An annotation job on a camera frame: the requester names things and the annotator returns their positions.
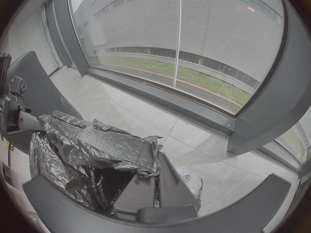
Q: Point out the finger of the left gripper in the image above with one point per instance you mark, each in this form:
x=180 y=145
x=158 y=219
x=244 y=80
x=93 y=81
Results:
x=30 y=121

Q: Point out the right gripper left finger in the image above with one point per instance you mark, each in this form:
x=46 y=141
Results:
x=139 y=193

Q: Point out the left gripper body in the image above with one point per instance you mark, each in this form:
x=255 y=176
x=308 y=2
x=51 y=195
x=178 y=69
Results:
x=12 y=113

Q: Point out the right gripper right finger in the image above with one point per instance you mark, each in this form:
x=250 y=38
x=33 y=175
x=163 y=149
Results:
x=175 y=188

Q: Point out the black plastic bag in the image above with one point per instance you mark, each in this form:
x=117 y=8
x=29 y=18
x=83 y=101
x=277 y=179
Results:
x=109 y=144

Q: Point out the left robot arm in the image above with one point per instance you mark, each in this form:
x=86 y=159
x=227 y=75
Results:
x=4 y=67

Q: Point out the clear printed wrapper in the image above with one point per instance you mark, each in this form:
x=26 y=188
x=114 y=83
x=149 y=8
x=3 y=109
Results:
x=188 y=176

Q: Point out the dark grey round chair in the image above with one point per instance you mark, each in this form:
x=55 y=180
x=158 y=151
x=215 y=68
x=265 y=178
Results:
x=38 y=81

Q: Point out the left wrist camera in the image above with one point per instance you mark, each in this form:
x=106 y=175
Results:
x=19 y=86

